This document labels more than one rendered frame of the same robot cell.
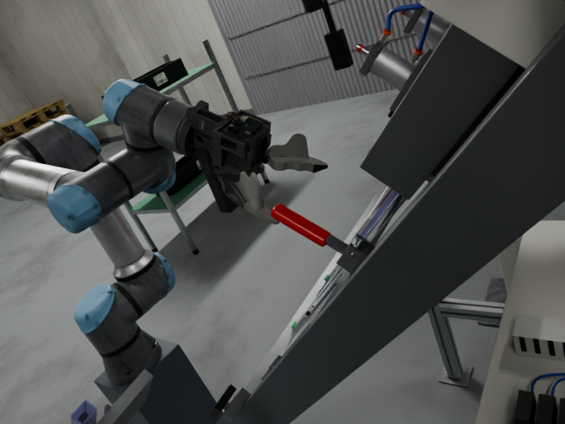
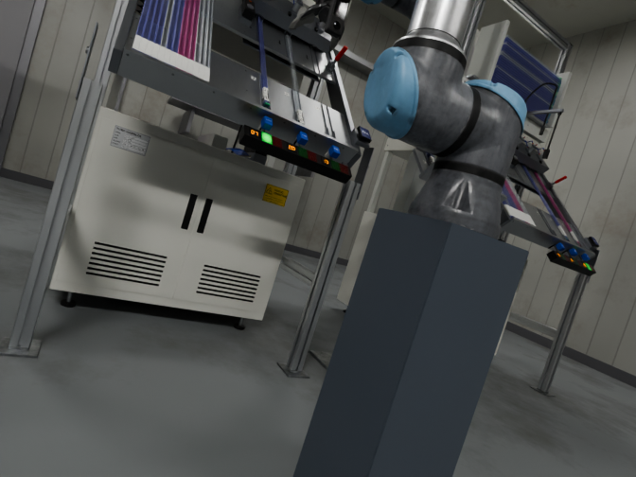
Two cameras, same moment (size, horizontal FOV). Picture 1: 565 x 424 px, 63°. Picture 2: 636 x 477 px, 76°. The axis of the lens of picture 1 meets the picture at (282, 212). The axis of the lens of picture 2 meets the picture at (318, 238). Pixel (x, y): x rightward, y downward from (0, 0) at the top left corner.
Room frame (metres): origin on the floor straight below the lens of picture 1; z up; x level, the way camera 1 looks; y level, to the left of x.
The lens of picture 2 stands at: (1.76, 0.53, 0.50)
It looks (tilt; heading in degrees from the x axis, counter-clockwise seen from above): 3 degrees down; 197
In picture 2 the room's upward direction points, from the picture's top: 17 degrees clockwise
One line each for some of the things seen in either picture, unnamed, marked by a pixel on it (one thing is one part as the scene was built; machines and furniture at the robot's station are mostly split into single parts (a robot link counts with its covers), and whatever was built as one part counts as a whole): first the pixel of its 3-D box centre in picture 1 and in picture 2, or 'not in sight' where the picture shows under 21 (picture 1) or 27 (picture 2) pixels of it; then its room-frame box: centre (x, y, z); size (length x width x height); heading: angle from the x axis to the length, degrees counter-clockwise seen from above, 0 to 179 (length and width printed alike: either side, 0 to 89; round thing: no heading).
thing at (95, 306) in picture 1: (106, 315); (478, 131); (1.04, 0.52, 0.72); 0.13 x 0.12 x 0.14; 128
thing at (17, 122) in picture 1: (41, 140); not in sight; (7.78, 3.08, 0.45); 1.28 x 0.87 x 0.90; 45
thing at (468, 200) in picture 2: (126, 349); (459, 200); (1.04, 0.53, 0.60); 0.15 x 0.15 x 0.10
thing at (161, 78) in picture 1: (146, 84); not in sight; (3.11, 0.47, 1.01); 0.57 x 0.17 x 0.11; 137
